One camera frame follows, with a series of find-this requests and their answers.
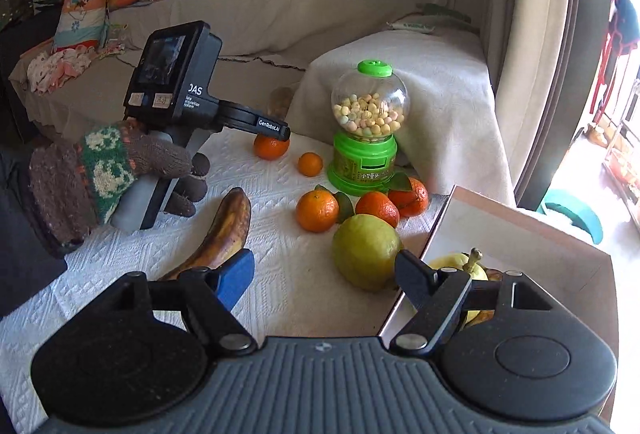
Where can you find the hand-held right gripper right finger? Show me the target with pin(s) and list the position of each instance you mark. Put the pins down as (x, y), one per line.
(412, 276)

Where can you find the printed striped pillow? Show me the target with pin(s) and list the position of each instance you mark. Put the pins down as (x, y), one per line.
(80, 16)

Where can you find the metal balcony rack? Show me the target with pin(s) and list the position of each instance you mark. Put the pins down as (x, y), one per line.
(620, 148)

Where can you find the cream cloth cover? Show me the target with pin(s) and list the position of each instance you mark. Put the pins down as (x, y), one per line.
(450, 103)

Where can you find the green lemon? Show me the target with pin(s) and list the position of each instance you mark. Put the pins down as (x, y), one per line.
(367, 251)

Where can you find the teal curved object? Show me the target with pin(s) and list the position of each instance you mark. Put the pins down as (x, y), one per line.
(580, 214)

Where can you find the yellow pear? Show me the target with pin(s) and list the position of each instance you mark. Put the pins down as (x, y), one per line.
(457, 262)

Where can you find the beige curtain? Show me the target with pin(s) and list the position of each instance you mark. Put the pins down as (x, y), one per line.
(545, 38)

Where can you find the green white packet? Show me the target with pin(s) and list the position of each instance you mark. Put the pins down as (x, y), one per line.
(412, 23)

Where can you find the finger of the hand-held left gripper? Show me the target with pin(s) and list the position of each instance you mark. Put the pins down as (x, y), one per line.
(255, 119)

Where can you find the white textured tablecloth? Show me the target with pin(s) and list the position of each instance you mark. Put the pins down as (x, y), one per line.
(290, 274)

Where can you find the orange tangerine with leaf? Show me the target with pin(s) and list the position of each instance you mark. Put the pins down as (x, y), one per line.
(412, 199)
(317, 212)

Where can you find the pile of baby clothes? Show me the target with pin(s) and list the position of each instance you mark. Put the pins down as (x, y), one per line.
(55, 68)

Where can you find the pink cardboard box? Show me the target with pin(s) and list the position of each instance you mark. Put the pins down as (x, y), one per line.
(525, 239)

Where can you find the person's left hand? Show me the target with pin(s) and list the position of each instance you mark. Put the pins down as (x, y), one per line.
(115, 168)

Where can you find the green candy dispenser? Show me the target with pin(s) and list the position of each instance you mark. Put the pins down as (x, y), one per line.
(367, 148)

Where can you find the small orange tangerine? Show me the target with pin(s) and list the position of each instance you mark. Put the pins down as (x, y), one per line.
(310, 164)

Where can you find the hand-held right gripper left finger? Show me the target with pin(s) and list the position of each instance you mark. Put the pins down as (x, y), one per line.
(235, 281)

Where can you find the red hanging garment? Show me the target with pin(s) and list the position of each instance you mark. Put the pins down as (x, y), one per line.
(625, 18)

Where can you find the brown spotted banana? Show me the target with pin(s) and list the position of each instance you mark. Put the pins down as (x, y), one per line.
(225, 229)
(482, 318)

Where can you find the beige covered sofa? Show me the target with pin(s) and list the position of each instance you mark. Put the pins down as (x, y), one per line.
(300, 18)

